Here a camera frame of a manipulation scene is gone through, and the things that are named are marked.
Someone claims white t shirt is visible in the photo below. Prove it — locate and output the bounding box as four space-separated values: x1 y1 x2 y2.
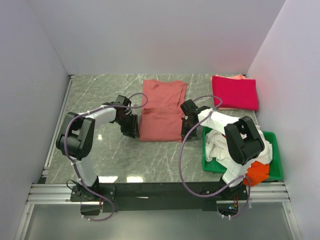
205 125 273 168

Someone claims aluminium rail frame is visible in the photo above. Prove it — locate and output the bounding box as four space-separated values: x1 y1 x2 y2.
13 73 302 240

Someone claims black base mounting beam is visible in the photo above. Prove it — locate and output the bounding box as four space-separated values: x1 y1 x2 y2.
70 182 248 216

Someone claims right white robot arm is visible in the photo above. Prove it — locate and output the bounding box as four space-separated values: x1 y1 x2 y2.
178 99 265 200

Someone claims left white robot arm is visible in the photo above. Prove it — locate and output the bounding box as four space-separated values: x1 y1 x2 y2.
55 95 140 201

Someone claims green plastic bin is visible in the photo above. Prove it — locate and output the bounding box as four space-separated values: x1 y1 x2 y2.
202 127 284 181

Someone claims folded magenta t shirt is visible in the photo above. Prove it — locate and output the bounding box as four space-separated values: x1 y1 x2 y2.
211 75 259 111

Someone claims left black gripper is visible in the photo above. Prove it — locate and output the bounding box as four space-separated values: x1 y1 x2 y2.
115 113 140 139

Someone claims salmon pink t shirt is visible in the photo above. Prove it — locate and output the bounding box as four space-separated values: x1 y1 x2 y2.
139 79 188 142

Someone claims orange t shirt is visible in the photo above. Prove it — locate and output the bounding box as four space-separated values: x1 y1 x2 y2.
243 161 270 187

